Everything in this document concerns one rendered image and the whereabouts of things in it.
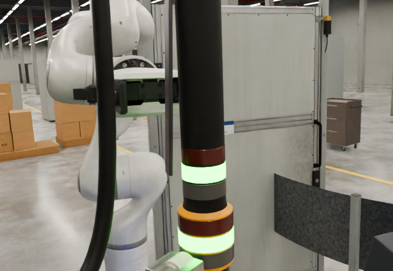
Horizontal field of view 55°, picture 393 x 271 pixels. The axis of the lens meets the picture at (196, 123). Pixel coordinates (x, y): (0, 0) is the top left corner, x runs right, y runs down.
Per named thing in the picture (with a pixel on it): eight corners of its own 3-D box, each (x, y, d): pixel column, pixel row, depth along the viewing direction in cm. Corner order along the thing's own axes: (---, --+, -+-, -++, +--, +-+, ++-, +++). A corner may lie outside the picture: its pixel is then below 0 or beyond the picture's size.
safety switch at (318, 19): (319, 52, 238) (319, 14, 234) (314, 53, 241) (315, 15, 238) (330, 52, 240) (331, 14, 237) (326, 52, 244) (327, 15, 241)
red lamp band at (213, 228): (214, 242, 26) (213, 226, 26) (166, 228, 29) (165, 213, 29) (243, 220, 30) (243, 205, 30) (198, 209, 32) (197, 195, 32)
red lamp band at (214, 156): (209, 168, 26) (209, 151, 26) (172, 163, 28) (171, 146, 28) (233, 157, 29) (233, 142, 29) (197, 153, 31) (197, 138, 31)
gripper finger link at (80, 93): (133, 93, 47) (150, 96, 42) (68, 97, 43) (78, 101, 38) (133, 83, 46) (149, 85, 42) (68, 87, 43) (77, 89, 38)
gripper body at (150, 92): (169, 110, 54) (196, 120, 44) (97, 115, 51) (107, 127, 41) (167, 57, 53) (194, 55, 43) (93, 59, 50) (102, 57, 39)
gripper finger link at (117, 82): (117, 107, 41) (128, 115, 35) (87, 109, 40) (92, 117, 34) (116, 78, 41) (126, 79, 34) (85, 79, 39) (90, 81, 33)
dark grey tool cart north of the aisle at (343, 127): (348, 153, 662) (349, 101, 647) (315, 147, 716) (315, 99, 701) (363, 148, 689) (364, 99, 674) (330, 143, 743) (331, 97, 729)
